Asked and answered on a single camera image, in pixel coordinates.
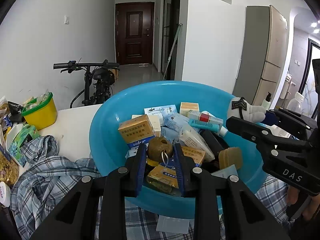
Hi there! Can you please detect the white plush toy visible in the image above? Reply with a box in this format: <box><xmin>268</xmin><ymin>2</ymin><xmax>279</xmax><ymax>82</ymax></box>
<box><xmin>227</xmin><ymin>97</ymin><xmax>266</xmax><ymax>123</ymax></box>

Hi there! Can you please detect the tan soap bar case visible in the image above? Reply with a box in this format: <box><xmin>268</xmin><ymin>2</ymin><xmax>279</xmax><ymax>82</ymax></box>
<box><xmin>219</xmin><ymin>147</ymin><xmax>243</xmax><ymax>170</ymax></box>

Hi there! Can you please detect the brown round ball with cord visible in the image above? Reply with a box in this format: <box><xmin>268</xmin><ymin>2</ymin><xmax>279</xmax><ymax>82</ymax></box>
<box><xmin>147</xmin><ymin>137</ymin><xmax>173</xmax><ymax>167</ymax></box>

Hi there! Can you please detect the clear plastic bottle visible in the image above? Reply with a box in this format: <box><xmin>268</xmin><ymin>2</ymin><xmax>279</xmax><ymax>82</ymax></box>
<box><xmin>286</xmin><ymin>92</ymin><xmax>304</xmax><ymax>114</ymax></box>

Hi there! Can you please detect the green pump bottle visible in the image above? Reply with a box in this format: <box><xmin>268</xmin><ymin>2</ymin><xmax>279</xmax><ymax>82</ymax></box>
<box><xmin>261</xmin><ymin>92</ymin><xmax>272</xmax><ymax>111</ymax></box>

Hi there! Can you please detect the teal cosmetic tube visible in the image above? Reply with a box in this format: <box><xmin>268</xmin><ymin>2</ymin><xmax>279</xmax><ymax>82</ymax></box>
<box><xmin>189</xmin><ymin>119</ymin><xmax>228</xmax><ymax>137</ymax></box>

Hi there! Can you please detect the pale teal small box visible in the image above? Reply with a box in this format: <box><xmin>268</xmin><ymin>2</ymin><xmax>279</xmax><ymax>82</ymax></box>
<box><xmin>212</xmin><ymin>164</ymin><xmax>238</xmax><ymax>179</ymax></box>

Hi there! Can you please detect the white box red label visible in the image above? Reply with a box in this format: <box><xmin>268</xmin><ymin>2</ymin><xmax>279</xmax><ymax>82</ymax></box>
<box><xmin>187</xmin><ymin>110</ymin><xmax>223</xmax><ymax>125</ymax></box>

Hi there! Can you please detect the blue plastic basin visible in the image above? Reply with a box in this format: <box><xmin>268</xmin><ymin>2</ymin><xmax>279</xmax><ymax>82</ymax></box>
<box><xmin>89</xmin><ymin>80</ymin><xmax>268</xmax><ymax>212</ymax></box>

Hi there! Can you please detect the blue plaid shirt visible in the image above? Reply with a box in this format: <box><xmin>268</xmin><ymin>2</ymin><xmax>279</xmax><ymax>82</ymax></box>
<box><xmin>10</xmin><ymin>134</ymin><xmax>296</xmax><ymax>240</ymax></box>

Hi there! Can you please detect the white tissue pack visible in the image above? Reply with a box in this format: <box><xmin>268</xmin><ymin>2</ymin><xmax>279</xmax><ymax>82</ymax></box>
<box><xmin>179</xmin><ymin>124</ymin><xmax>215</xmax><ymax>162</ymax></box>

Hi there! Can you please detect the beige grey refrigerator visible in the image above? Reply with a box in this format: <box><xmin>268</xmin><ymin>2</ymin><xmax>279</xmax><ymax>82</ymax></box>
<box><xmin>233</xmin><ymin>5</ymin><xmax>288</xmax><ymax>105</ymax></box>

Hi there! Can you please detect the gold blue cigarette box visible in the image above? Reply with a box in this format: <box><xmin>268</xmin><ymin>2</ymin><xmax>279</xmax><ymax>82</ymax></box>
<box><xmin>146</xmin><ymin>159</ymin><xmax>181</xmax><ymax>197</ymax></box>

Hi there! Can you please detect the beige wooden-look small box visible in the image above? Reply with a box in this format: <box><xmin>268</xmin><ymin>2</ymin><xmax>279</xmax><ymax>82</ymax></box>
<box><xmin>179</xmin><ymin>102</ymin><xmax>200</xmax><ymax>116</ymax></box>

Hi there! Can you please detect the gold cigarette box upright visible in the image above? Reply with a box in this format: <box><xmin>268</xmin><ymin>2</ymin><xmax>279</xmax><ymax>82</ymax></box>
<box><xmin>118</xmin><ymin>114</ymin><xmax>155</xmax><ymax>148</ymax></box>

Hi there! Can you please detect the light blue RA packet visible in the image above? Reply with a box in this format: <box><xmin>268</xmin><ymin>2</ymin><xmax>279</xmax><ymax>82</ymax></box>
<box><xmin>144</xmin><ymin>105</ymin><xmax>177</xmax><ymax>126</ymax></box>

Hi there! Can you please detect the white jar lid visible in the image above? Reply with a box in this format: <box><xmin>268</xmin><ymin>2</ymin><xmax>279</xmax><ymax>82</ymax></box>
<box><xmin>0</xmin><ymin>181</ymin><xmax>11</xmax><ymax>207</ymax></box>

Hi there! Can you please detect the cream white box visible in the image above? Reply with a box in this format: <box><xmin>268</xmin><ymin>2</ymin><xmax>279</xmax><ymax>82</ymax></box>
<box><xmin>126</xmin><ymin>114</ymin><xmax>161</xmax><ymax>139</ymax></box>

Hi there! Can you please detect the green floral tissue box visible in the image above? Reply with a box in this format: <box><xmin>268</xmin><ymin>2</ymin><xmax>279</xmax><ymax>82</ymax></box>
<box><xmin>6</xmin><ymin>124</ymin><xmax>40</xmax><ymax>167</ymax></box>

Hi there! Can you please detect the yellow tub green rim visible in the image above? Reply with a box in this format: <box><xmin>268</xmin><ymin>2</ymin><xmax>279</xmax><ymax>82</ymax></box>
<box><xmin>22</xmin><ymin>92</ymin><xmax>57</xmax><ymax>131</ymax></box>

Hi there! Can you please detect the black bicycle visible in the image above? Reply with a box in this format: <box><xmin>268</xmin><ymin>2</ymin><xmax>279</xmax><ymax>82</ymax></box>
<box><xmin>53</xmin><ymin>60</ymin><xmax>120</xmax><ymax>108</ymax></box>

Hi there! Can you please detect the dark brown door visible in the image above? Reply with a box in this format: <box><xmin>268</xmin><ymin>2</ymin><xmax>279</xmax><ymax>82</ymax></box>
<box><xmin>115</xmin><ymin>2</ymin><xmax>155</xmax><ymax>65</ymax></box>

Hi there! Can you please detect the mop handle pole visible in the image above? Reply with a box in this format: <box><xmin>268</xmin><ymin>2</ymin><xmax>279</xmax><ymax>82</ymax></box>
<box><xmin>162</xmin><ymin>23</ymin><xmax>183</xmax><ymax>81</ymax></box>

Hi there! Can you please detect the white light switch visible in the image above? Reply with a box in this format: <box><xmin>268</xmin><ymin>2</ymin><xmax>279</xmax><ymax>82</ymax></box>
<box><xmin>64</xmin><ymin>16</ymin><xmax>69</xmax><ymax>24</ymax></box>

